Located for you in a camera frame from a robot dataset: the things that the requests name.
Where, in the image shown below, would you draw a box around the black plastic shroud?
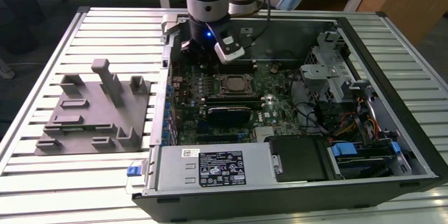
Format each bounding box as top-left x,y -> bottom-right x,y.
268,134 -> 343,183

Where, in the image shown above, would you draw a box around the orange yellow power wires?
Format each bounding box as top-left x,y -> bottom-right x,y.
328,97 -> 383,142

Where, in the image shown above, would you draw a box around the CPU socket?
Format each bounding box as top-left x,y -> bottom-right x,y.
213,73 -> 259,98

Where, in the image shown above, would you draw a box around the black camera cable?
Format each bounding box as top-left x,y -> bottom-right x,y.
249,0 -> 272,48

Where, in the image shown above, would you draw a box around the silver CPU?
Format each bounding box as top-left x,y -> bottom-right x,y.
225,77 -> 248,91

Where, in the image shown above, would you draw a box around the green RAM stick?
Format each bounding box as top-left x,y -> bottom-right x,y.
59,125 -> 100,132

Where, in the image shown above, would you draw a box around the blue case latch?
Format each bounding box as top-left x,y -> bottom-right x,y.
125,165 -> 141,178

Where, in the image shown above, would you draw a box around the black PC case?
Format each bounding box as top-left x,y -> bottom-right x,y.
131,11 -> 448,223

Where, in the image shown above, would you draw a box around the metal socket cover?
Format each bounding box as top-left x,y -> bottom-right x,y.
217,74 -> 256,96

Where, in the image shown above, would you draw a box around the green motherboard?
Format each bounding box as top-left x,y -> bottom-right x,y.
167,61 -> 305,146

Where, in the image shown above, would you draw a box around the silver drive cage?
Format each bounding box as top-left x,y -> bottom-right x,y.
299,31 -> 373,109

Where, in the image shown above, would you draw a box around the grey parts rack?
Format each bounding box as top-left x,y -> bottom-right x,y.
33,58 -> 152,156

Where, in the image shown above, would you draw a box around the black cable bundle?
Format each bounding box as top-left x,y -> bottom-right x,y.
293,100 -> 343,137

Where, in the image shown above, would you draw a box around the silver chipset heatsink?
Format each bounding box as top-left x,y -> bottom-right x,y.
255,126 -> 277,141

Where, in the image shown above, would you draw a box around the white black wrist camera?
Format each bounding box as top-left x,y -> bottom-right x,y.
204,22 -> 247,65

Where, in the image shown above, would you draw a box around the hard disk in blue carrier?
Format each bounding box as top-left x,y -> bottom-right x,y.
328,141 -> 401,180

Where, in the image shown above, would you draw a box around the silver power supply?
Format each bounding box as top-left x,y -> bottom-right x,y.
153,144 -> 277,192

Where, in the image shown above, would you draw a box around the black graphics card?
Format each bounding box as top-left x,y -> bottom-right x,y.
207,106 -> 252,127

